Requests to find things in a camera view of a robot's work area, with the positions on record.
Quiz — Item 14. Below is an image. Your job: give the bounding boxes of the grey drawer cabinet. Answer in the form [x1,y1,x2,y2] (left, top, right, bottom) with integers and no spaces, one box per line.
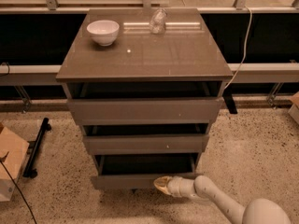
[55,7,235,173]

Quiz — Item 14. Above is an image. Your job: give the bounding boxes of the cardboard box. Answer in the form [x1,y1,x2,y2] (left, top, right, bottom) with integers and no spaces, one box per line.
[0,124,29,202]

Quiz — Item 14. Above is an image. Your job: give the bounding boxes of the box at right edge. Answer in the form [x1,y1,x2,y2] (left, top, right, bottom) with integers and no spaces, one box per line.
[288,91,299,124]

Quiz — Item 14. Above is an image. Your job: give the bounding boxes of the black post behind cabinet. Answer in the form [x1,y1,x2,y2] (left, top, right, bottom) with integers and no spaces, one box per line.
[222,87,237,114]

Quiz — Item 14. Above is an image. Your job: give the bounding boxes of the grey drawer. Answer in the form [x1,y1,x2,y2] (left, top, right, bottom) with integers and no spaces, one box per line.
[91,153,201,189]
[66,81,225,126]
[83,123,209,154]

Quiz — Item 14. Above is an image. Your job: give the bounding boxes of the black cable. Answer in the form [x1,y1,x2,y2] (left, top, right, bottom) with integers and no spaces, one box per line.
[0,151,38,224]

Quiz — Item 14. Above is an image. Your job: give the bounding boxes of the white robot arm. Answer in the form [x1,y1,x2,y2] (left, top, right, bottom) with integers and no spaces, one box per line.
[154,175,292,224]

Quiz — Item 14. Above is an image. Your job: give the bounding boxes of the white ceramic bowl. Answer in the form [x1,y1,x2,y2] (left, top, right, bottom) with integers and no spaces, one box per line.
[87,20,120,46]

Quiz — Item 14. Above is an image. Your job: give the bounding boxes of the window rail shelf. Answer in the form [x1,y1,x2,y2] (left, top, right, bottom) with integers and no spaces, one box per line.
[0,63,299,86]

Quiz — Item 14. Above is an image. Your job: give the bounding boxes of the white power cable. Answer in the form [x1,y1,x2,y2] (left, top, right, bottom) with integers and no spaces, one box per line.
[223,6,253,91]

